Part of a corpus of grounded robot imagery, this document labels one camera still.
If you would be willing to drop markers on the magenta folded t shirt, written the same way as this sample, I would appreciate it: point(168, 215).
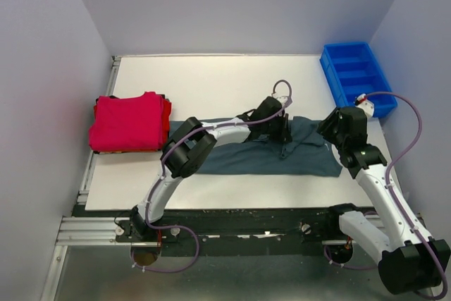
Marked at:
point(127, 121)

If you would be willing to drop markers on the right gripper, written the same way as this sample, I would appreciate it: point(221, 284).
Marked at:
point(325, 127)

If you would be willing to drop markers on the grey-blue t shirt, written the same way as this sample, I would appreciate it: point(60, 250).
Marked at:
point(311, 154)

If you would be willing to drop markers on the red folded t shirt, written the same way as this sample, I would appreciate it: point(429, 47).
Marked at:
point(166, 117)

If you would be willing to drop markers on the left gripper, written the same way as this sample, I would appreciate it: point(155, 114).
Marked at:
point(284, 134)

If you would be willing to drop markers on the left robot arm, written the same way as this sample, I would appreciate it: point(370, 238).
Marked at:
point(189, 146)

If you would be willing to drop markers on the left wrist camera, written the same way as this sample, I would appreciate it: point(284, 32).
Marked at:
point(284, 100)

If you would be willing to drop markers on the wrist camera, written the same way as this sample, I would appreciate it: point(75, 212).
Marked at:
point(284, 100)
point(362, 102)

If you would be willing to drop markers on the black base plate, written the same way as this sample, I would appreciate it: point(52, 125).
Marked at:
point(230, 232)

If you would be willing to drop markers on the blue plastic bin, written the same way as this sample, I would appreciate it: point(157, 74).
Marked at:
point(351, 69)

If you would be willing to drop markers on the aluminium frame rail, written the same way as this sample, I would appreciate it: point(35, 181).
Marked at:
point(84, 231)

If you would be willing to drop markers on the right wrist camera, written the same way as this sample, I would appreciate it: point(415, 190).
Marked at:
point(362, 102)

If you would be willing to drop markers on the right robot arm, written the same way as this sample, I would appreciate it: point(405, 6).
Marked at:
point(407, 256)

